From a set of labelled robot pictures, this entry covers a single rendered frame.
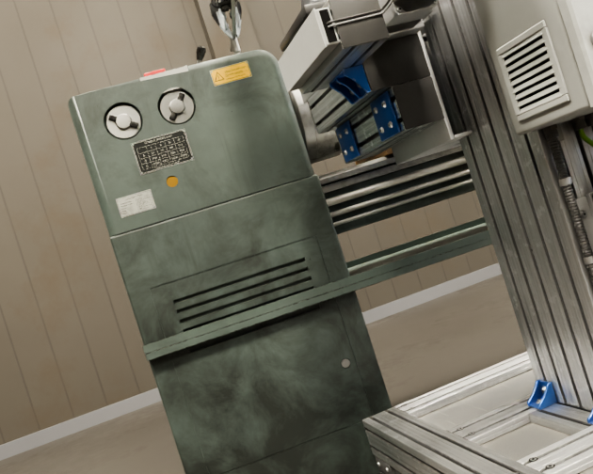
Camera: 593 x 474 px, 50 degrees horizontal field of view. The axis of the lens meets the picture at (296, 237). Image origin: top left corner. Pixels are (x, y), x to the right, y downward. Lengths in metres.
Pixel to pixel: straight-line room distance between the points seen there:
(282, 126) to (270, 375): 0.70
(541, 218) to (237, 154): 0.88
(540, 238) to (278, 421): 0.91
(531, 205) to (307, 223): 0.73
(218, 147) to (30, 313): 2.54
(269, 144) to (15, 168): 2.61
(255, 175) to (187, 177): 0.19
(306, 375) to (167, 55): 2.94
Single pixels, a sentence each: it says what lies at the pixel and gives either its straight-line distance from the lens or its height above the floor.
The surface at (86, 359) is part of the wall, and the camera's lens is 4.12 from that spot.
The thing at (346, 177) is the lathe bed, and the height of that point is 0.84.
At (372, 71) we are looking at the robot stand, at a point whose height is 0.97.
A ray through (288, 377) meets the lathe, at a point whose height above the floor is 0.35.
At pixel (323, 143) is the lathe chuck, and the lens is 2.00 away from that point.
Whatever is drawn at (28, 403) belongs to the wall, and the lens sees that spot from 4.19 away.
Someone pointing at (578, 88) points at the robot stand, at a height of 0.79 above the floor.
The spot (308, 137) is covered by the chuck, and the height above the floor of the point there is 0.99.
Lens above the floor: 0.72
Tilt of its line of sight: level
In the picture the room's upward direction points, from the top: 18 degrees counter-clockwise
